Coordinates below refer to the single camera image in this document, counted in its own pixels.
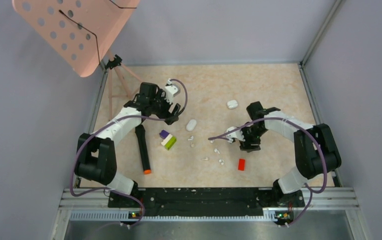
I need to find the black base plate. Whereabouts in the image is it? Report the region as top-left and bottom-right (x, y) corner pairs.
(108, 187), (305, 217)

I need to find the aluminium frame rail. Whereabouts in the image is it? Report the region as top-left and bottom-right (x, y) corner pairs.
(51, 187), (371, 240)

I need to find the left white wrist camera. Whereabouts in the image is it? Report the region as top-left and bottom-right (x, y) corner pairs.
(164, 78), (181, 99)

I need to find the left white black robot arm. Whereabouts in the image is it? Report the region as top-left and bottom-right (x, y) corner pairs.
(72, 78), (186, 207)

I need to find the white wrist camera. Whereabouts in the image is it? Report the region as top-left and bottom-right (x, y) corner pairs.
(164, 78), (181, 99)
(225, 126), (245, 143)

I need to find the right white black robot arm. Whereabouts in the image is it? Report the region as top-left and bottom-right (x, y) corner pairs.
(239, 101), (342, 206)

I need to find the purple white green block stack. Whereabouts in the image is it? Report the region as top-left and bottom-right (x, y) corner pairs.
(159, 130), (177, 151)

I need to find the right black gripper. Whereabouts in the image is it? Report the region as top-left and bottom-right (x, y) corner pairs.
(238, 124), (268, 152)

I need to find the black marker orange cap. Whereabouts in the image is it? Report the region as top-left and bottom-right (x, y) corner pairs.
(135, 124), (151, 175)

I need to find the white earbud case far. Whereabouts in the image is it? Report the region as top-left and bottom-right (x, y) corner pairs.
(227, 100), (239, 110)

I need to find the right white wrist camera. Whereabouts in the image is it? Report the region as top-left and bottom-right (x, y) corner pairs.
(225, 126), (245, 143)

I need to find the white closed earbud case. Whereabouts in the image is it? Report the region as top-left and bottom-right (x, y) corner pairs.
(185, 119), (197, 132)

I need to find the pink perforated music stand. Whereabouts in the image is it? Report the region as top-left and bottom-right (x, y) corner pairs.
(12, 0), (145, 120)

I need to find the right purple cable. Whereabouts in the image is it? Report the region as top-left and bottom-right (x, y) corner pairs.
(208, 117), (329, 228)

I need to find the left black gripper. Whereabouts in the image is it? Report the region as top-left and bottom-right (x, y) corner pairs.
(149, 88), (180, 125)

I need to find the red toy brick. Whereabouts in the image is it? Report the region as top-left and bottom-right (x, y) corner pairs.
(238, 158), (246, 171)

